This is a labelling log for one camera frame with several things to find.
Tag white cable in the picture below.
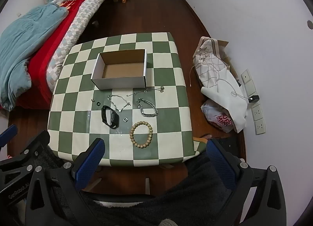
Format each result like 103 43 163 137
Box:
229 91 250 99

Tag plastic bag with red print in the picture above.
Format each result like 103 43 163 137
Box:
201 99 233 133

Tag person's right hand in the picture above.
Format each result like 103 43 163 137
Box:
158 218 179 226

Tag thick silver chain bracelet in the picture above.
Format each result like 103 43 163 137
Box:
136 98 159 118

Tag bed with red blanket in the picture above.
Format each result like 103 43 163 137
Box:
1 0 115 112

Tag brown cardboard box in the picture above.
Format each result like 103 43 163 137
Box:
215 39 237 80

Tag person's dark fleece pants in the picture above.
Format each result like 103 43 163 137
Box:
37 143 255 226

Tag thin silver charm bracelet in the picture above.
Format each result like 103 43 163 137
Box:
107 94 131 112

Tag wooden bead bracelet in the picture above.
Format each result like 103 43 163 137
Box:
130 121 154 148

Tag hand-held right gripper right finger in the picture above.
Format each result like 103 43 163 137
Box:
206 139 287 226

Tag thin silver chain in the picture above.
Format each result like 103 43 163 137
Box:
127 89 149 97

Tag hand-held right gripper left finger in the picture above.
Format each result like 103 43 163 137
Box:
24 138 106 226

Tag white cardboard box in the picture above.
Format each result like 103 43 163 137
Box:
91 49 148 90

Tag white patterned cloth pile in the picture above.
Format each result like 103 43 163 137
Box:
201 66 248 134

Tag blue quilt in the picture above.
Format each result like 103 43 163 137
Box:
0 2 70 112

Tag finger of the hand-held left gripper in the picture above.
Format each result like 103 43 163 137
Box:
0 130 51 168
0 124 18 148

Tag floral white cloth bag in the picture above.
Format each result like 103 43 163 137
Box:
193 36 232 87

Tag diamond patterned bed sheet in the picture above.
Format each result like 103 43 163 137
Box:
45 0 116 92

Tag green white checkered tablecloth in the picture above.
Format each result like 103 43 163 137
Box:
47 32 207 168

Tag black smart watch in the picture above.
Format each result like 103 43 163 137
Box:
101 105 120 129

